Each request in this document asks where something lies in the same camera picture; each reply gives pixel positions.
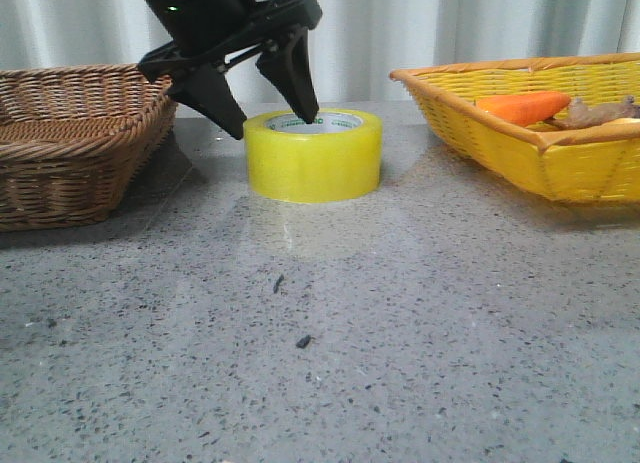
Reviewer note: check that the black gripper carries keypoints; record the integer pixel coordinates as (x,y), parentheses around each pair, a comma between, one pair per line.
(224,33)

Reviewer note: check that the yellow packing tape roll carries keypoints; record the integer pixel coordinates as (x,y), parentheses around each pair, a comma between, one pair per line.
(336,157)

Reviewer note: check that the white pleated curtain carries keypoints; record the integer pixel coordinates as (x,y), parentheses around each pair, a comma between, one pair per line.
(356,44)

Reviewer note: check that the brown wicker basket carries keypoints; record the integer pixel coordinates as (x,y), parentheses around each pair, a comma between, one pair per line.
(72,140)

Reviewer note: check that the orange toy carrot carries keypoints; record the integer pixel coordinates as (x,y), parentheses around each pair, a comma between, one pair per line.
(525,109)

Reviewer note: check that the brown ginger root toy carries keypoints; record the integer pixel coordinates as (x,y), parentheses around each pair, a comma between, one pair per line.
(581,116)

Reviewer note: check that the yellow wicker basket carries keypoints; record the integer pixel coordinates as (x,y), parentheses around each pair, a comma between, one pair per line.
(598,164)

